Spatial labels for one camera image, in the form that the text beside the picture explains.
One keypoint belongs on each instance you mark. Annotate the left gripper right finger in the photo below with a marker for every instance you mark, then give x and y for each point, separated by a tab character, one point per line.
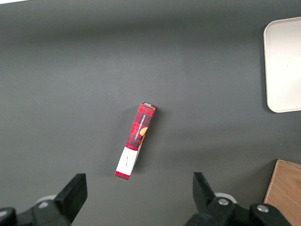
207	207

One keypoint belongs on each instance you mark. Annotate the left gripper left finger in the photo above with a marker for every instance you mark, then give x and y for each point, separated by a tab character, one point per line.
68	200

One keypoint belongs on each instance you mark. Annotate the beige rectangular tray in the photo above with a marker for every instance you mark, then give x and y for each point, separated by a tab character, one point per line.
284	66

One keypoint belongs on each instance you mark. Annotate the wooden two-drawer cabinet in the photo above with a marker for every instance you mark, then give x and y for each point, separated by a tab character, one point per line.
285	186

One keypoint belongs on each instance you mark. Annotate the red plaid shortbread box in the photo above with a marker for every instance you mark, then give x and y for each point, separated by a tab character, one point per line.
138	131

